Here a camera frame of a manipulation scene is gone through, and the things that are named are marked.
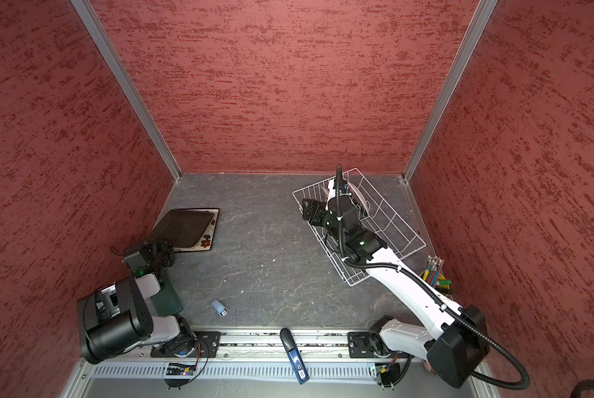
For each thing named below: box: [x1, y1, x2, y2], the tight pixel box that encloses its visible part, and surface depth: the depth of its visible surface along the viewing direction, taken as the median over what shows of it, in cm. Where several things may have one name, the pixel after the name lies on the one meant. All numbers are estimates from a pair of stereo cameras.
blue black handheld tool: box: [279, 327, 310, 385], surface depth 71 cm
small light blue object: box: [210, 298, 229, 318], surface depth 81 cm
